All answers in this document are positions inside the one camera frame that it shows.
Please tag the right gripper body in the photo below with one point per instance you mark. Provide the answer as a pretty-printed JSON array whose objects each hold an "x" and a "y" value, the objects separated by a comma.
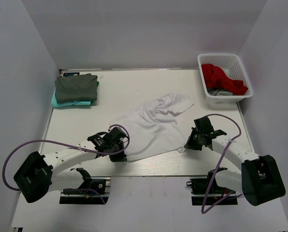
[{"x": 201, "y": 134}]

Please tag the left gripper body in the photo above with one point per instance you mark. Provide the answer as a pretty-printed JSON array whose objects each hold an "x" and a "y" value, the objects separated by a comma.
[{"x": 115, "y": 147}]

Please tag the white t-shirt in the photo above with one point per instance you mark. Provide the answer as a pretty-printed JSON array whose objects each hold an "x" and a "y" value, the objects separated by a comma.
[{"x": 153, "y": 127}]

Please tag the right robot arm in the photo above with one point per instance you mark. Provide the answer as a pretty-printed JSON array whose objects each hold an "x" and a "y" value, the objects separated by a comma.
[{"x": 239, "y": 172}]

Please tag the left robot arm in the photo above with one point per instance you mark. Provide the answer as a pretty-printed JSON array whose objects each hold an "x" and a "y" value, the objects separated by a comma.
[{"x": 40, "y": 174}]

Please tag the red t-shirt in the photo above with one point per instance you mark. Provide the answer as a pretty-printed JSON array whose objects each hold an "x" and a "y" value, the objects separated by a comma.
[{"x": 216, "y": 78}]

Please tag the white plastic basket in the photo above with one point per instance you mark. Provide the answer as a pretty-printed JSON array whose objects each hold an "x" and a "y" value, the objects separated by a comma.
[{"x": 233, "y": 68}]

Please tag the grey folded t-shirt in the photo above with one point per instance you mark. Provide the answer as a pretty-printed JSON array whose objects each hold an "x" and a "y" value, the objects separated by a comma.
[{"x": 80, "y": 78}]

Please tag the teal folded t-shirt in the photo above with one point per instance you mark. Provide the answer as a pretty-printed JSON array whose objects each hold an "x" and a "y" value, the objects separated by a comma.
[{"x": 61, "y": 104}]

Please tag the blue sticker label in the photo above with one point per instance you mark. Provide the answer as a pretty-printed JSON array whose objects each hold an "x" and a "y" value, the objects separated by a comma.
[{"x": 71, "y": 73}]

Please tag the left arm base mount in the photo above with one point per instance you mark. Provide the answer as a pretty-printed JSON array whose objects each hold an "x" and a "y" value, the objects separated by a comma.
[{"x": 94, "y": 191}]

